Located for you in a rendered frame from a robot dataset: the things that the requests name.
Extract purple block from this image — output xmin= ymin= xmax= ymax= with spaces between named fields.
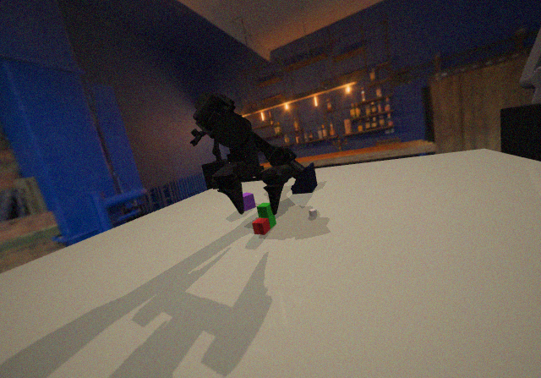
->
xmin=243 ymin=193 xmax=256 ymax=211

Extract red block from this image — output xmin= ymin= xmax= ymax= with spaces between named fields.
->
xmin=252 ymin=218 xmax=271 ymax=235

